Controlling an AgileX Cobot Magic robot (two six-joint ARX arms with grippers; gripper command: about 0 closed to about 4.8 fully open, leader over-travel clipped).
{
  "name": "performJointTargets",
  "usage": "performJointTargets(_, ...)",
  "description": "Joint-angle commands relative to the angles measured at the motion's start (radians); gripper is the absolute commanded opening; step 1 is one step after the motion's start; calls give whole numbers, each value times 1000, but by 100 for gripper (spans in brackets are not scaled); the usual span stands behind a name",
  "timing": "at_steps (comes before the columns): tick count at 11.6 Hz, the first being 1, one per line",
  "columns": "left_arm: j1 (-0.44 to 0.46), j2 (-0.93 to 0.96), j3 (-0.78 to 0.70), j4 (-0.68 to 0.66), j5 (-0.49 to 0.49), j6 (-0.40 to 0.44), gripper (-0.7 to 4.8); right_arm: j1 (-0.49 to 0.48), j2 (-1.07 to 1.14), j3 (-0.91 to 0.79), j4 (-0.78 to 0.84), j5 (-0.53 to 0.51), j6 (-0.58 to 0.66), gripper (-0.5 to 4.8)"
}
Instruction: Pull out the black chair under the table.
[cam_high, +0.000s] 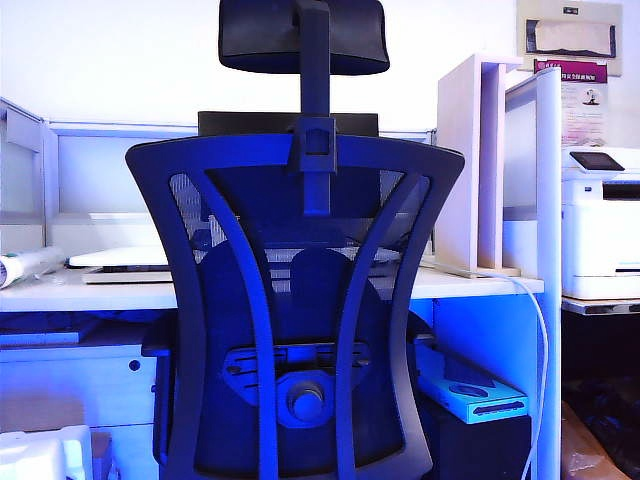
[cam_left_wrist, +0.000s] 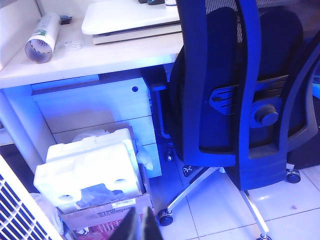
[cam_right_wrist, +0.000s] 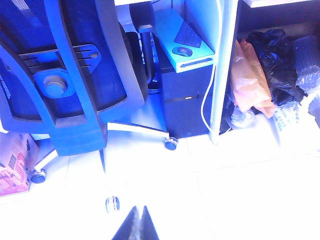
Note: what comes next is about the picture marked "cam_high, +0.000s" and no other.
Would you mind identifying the black mesh office chair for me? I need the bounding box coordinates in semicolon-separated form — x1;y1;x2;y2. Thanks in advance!
124;0;466;480

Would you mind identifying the under-desk keyboard tray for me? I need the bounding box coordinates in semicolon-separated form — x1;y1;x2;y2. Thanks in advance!
0;319;84;347

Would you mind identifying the black computer monitor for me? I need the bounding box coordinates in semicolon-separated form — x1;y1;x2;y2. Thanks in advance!
197;110;380;147

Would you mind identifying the white wooden desk shelf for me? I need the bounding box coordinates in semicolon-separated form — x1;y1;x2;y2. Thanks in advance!
436;53;524;279

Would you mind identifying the grey flat tray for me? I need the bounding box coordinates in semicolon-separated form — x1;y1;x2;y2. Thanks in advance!
81;265;174;286

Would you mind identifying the white laptop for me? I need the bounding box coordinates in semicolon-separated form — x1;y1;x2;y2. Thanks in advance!
67;244;171;269

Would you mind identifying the white cubicle rear partition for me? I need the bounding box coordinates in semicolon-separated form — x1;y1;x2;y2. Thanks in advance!
47;118;201;247

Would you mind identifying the teal cardboard box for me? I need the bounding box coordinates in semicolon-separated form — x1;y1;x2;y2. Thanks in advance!
418;374;529;425

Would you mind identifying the white cubicle partition end panel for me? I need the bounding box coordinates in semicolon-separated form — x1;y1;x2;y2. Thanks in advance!
502;67;562;480

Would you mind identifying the black computer tower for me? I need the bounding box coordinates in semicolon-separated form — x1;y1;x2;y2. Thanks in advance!
423;397;532;480

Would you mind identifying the white office printer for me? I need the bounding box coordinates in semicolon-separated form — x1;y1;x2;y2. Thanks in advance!
560;146;640;301

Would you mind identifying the white drawer cabinet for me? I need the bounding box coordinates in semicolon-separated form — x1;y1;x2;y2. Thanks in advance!
0;343;162;480

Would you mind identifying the printer stand table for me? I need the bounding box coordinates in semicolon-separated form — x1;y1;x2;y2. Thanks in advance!
559;297;640;317

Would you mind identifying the rolled white paper tube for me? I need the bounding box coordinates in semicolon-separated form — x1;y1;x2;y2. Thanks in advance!
0;245;67;291

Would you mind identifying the white cubicle side partition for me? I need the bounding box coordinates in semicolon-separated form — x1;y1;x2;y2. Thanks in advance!
0;96;52;250

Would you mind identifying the brown cardboard sheet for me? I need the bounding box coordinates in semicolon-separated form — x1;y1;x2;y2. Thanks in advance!
559;399;635;480

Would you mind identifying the black plastic bag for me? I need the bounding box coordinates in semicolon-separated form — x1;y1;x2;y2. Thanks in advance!
562;374;640;477

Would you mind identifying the white styrofoam block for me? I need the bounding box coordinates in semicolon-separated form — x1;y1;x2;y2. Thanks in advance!
0;424;94;480

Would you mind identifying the white cable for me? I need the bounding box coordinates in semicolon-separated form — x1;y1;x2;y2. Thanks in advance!
477;271;550;480

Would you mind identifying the purple and white wall poster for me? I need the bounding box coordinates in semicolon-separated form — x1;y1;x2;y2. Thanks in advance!
532;57;610;149

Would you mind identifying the beige framed wall picture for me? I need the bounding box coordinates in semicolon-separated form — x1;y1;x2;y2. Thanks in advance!
516;0;624;77

